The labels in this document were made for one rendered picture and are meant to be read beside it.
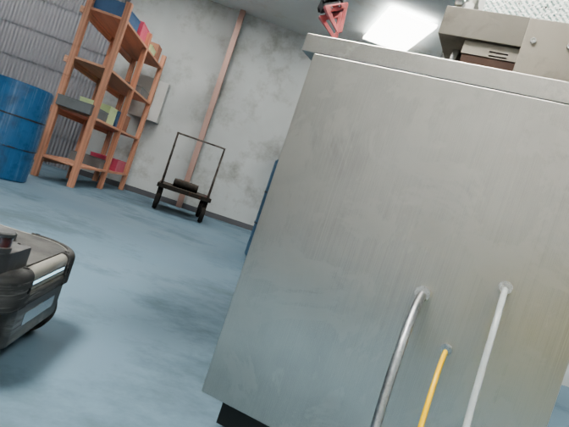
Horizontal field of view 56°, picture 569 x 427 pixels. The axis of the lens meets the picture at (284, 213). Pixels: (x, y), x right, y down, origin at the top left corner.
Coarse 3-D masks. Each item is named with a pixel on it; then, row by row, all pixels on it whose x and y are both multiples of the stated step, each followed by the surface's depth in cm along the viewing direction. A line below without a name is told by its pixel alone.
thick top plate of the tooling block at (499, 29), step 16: (448, 16) 110; (464, 16) 108; (480, 16) 107; (496, 16) 106; (512, 16) 105; (448, 32) 109; (464, 32) 108; (480, 32) 107; (496, 32) 106; (512, 32) 105; (448, 48) 116
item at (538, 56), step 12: (528, 24) 102; (540, 24) 101; (552, 24) 100; (564, 24) 99; (528, 36) 101; (540, 36) 101; (552, 36) 100; (564, 36) 99; (528, 48) 101; (540, 48) 100; (552, 48) 100; (564, 48) 99; (528, 60) 101; (540, 60) 100; (552, 60) 99; (564, 60) 99; (528, 72) 101; (540, 72) 100; (552, 72) 99; (564, 72) 98
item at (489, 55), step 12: (468, 48) 108; (480, 48) 107; (492, 48) 107; (504, 48) 106; (516, 48) 105; (468, 60) 108; (480, 60) 107; (492, 60) 107; (504, 60) 106; (516, 60) 105
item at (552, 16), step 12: (492, 0) 126; (504, 0) 125; (516, 0) 124; (528, 0) 123; (540, 0) 122; (552, 0) 121; (564, 0) 120; (504, 12) 125; (516, 12) 124; (528, 12) 123; (540, 12) 122; (552, 12) 121; (564, 12) 120
